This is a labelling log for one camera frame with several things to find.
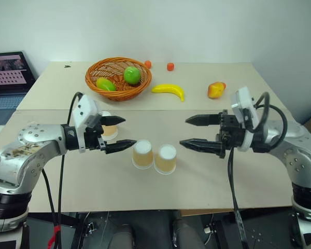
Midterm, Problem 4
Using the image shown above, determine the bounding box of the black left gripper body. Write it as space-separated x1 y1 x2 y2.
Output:
84 116 107 153

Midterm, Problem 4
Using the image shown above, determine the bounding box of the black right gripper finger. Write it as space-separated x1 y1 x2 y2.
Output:
179 138 222 157
185 113 221 128

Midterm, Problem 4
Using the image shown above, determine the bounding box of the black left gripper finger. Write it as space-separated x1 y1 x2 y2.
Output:
102 115 126 126
105 140 138 155

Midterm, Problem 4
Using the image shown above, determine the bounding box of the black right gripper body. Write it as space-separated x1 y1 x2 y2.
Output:
214 109 247 159

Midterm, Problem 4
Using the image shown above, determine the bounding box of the tan paper cup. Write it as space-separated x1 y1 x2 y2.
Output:
99 110 119 141
153 144 177 175
132 139 154 170

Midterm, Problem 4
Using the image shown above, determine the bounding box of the orange wicker basket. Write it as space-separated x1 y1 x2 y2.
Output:
84 57 153 103

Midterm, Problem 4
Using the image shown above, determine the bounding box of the yellow red toy fruit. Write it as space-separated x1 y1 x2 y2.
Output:
207 81 227 100

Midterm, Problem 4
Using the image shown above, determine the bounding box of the green yellow toy mango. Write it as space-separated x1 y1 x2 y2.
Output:
96 77 117 92

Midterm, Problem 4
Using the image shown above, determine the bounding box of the yellow toy banana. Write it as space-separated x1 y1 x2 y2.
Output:
151 83 186 103

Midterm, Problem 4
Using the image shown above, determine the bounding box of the green toy apple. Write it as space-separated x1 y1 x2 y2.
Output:
123 66 142 85

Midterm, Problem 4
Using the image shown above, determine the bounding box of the red tape wrap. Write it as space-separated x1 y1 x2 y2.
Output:
47 224 62 247

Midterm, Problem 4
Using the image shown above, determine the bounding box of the open grey laptop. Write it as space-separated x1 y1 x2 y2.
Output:
0 50 38 111

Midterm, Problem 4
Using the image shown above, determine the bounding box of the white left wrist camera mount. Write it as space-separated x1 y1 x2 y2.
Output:
73 94 103 154

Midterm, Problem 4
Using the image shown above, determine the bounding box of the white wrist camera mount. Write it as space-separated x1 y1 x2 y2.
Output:
73 94 103 154
230 86 260 151

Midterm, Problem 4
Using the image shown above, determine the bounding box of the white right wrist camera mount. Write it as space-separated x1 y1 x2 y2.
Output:
230 86 260 151

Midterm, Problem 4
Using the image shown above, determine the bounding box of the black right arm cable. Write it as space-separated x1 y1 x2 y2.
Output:
227 91 289 249

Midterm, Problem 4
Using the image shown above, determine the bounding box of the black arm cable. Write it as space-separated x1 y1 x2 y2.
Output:
227 91 289 249
41 91 85 249

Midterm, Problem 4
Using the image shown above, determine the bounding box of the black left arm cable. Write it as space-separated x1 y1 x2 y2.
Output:
41 91 85 249

